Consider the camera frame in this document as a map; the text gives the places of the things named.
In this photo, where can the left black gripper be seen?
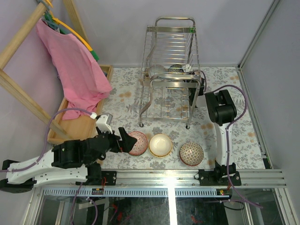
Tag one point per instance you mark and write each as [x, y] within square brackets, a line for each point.
[115, 143]

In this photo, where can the red patterned bowl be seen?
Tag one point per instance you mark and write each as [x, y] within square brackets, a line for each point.
[141, 145]

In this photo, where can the blue patterned bowl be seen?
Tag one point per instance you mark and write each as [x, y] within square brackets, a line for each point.
[175, 68]

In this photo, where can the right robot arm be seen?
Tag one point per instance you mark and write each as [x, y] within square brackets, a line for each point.
[223, 114]

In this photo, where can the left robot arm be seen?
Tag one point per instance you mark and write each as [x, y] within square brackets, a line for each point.
[74, 162]

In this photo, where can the stainless steel dish rack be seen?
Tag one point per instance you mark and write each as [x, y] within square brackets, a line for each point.
[171, 76]

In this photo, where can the cream bowl orange rim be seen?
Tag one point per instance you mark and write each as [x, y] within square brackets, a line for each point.
[160, 145]

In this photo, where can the wooden tray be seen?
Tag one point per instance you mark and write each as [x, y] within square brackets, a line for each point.
[82, 127]

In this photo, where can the brown patterned bowl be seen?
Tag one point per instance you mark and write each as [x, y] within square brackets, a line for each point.
[191, 154]

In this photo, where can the pink cloth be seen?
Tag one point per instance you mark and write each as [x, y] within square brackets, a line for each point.
[83, 81]

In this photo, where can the green plastic hanger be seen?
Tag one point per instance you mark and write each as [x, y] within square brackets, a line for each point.
[55, 24]

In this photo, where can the yellow plastic hanger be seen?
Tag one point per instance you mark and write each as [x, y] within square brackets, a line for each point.
[47, 4]

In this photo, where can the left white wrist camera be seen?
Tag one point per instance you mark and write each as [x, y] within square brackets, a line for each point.
[103, 122]

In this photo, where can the aluminium rail frame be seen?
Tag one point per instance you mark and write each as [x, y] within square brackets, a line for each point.
[178, 183]

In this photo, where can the aluminium corner post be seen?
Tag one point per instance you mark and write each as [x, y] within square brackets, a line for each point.
[271, 10]

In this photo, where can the wooden clothes rack frame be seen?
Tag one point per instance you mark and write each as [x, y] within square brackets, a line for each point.
[32, 69]

